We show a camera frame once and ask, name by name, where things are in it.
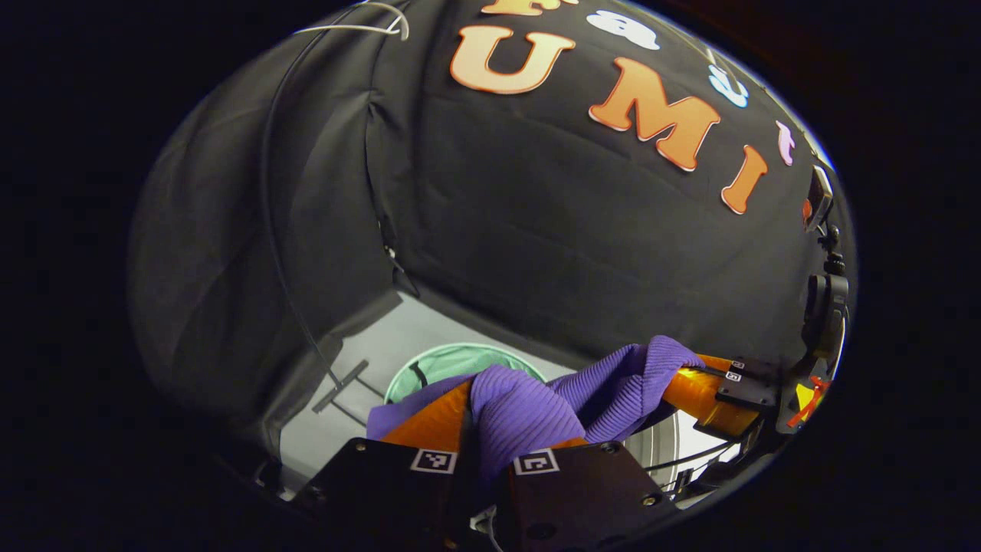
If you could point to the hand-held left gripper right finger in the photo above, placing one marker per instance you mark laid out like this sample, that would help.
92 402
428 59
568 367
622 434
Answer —
582 491

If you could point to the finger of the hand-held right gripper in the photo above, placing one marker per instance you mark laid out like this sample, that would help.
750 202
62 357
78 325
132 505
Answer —
713 402
755 369

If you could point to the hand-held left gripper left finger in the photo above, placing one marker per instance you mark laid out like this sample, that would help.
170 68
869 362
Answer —
383 491

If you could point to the green laundry hamper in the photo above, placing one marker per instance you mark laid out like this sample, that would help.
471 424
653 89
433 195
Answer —
452 362

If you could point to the black clothes rack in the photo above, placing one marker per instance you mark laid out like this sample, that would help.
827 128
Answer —
340 386

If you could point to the white plastic hanger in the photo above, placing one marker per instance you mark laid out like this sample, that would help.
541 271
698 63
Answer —
360 29

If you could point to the black backdrop cloth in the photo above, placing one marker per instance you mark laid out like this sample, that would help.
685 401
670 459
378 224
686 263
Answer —
536 230

